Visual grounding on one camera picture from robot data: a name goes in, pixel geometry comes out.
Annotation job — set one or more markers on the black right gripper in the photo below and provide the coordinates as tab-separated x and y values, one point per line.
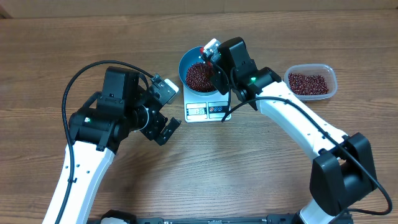
222	88

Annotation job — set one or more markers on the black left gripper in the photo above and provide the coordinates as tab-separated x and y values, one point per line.
164	137

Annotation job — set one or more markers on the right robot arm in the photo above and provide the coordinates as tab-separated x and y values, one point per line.
343	170

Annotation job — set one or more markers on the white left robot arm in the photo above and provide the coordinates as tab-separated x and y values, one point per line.
83	170

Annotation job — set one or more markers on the red beans in bowl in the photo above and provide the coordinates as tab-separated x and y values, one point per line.
198	77

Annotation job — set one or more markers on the blue bowl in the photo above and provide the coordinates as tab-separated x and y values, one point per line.
190	58

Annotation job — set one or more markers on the white kitchen scale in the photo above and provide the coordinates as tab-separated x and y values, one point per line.
204	108

